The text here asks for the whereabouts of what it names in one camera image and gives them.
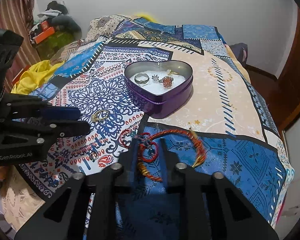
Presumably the silver band ring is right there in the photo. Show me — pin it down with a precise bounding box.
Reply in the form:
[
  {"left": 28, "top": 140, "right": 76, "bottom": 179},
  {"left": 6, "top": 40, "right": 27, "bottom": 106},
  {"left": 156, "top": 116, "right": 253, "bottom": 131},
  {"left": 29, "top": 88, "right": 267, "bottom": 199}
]
[{"left": 134, "top": 73, "right": 150, "bottom": 86}]

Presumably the red stone ring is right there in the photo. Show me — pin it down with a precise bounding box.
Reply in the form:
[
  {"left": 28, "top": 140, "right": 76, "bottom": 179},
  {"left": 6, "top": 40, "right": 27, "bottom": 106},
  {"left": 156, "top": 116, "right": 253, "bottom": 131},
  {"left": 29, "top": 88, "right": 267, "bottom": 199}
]
[{"left": 159, "top": 76, "right": 175, "bottom": 89}]

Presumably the red orange braided bracelet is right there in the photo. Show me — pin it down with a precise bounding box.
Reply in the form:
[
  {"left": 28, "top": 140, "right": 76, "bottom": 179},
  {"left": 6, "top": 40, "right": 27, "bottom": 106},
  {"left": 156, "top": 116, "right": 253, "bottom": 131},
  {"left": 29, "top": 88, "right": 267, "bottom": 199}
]
[{"left": 118, "top": 128, "right": 208, "bottom": 183}]

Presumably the dark purple pillow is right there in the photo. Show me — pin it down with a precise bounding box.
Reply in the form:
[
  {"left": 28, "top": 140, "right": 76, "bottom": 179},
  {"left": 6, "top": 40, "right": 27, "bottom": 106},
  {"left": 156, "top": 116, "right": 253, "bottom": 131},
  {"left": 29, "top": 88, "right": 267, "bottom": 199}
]
[{"left": 230, "top": 43, "right": 248, "bottom": 68}]

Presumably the pile of clothes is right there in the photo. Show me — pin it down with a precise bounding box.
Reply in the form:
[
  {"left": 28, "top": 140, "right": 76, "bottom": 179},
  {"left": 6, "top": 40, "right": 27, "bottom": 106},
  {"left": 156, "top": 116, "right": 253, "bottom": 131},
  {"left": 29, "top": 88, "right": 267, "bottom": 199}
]
[{"left": 29, "top": 1, "right": 82, "bottom": 44}]

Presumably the red striped curtain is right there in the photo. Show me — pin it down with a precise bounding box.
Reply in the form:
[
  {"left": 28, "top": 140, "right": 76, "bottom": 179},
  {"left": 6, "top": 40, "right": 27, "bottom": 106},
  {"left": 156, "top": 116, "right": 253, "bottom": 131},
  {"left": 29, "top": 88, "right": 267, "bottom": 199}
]
[{"left": 0, "top": 0, "right": 40, "bottom": 92}]

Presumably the orange box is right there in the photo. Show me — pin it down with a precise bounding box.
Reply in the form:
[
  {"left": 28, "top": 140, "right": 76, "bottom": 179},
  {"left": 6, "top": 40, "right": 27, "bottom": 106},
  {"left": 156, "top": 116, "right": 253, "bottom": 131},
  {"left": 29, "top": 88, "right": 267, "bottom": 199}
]
[{"left": 34, "top": 27, "right": 55, "bottom": 44}]

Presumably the white suitcase with stickers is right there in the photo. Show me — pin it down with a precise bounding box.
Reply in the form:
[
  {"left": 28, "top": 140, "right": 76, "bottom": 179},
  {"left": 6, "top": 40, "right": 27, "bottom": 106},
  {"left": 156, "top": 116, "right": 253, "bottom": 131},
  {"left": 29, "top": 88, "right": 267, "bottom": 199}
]
[{"left": 275, "top": 197, "right": 300, "bottom": 239}]

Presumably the yellow curved bed rail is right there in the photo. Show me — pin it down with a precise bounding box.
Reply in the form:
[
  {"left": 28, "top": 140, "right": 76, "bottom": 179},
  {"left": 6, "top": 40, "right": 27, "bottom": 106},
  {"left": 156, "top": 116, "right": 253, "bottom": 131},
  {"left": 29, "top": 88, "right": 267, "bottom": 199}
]
[{"left": 136, "top": 14, "right": 157, "bottom": 23}]

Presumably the purple heart-shaped tin box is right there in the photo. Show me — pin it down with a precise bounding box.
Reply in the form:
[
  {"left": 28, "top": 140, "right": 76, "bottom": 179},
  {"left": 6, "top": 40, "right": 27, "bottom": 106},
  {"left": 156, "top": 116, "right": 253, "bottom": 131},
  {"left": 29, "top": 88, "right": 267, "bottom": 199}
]
[{"left": 124, "top": 60, "right": 193, "bottom": 119}]

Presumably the gold double ring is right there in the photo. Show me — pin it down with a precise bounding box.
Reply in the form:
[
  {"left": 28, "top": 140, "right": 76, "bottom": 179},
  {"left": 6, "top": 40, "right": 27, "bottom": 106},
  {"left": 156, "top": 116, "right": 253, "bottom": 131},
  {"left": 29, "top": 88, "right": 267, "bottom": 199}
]
[{"left": 90, "top": 109, "right": 111, "bottom": 123}]

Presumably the blue patchwork bed cover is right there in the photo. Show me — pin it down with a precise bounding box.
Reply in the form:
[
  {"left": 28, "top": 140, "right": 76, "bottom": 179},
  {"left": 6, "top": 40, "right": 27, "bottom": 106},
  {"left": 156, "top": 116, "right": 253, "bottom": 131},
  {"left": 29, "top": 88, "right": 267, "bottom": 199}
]
[{"left": 15, "top": 16, "right": 294, "bottom": 239}]

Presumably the yellow cloth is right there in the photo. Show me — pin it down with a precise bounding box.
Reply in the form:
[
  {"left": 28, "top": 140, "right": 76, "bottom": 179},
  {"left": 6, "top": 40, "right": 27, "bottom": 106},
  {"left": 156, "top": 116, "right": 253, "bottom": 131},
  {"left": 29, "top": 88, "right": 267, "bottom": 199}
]
[{"left": 11, "top": 60, "right": 65, "bottom": 95}]

